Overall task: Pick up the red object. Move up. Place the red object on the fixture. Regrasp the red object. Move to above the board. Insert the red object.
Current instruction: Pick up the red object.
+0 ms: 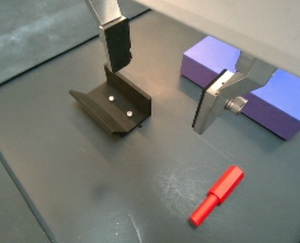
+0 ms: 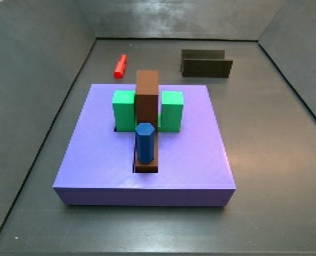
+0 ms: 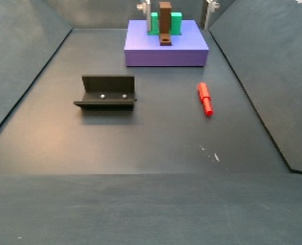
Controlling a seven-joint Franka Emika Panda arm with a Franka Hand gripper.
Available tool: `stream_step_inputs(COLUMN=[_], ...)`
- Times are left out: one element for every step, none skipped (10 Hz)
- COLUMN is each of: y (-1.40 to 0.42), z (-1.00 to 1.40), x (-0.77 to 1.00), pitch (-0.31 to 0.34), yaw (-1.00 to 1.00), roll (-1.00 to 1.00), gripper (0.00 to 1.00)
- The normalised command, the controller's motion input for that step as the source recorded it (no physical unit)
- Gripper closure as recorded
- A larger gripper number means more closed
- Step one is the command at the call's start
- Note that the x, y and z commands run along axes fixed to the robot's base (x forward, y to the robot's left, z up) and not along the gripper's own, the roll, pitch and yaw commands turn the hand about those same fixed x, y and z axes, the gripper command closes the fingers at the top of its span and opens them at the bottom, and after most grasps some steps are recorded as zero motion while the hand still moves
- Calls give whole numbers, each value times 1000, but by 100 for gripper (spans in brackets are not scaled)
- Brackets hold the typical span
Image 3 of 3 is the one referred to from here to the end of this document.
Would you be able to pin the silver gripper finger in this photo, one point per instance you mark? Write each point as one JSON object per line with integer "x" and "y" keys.
{"x": 144, "y": 7}
{"x": 211, "y": 5}

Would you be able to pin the red peg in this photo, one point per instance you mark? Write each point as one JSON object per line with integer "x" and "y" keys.
{"x": 203, "y": 92}

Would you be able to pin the purple base board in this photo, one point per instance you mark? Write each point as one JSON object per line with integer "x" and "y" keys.
{"x": 143, "y": 51}

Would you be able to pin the brown upright block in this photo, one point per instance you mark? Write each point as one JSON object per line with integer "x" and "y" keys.
{"x": 164, "y": 23}

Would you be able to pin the green block left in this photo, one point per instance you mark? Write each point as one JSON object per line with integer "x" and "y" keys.
{"x": 154, "y": 24}

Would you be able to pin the green block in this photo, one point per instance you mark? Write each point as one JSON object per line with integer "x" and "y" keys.
{"x": 175, "y": 23}
{"x": 154, "y": 24}

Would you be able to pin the green block right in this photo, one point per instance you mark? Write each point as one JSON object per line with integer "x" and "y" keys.
{"x": 175, "y": 23}

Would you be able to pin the black angle bracket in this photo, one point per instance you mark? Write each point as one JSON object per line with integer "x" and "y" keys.
{"x": 112, "y": 86}

